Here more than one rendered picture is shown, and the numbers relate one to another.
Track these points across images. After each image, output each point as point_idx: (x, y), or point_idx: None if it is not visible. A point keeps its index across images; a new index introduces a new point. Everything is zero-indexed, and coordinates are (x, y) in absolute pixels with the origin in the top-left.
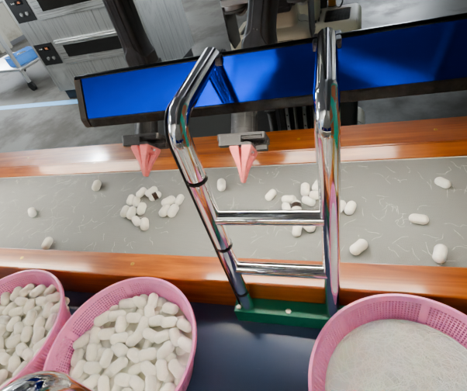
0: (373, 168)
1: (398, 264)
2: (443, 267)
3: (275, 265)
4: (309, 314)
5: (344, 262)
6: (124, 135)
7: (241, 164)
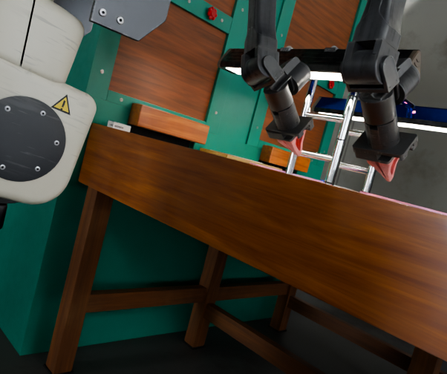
0: None
1: (251, 164)
2: (237, 160)
3: (316, 152)
4: None
5: (271, 169)
6: (413, 133)
7: (298, 140)
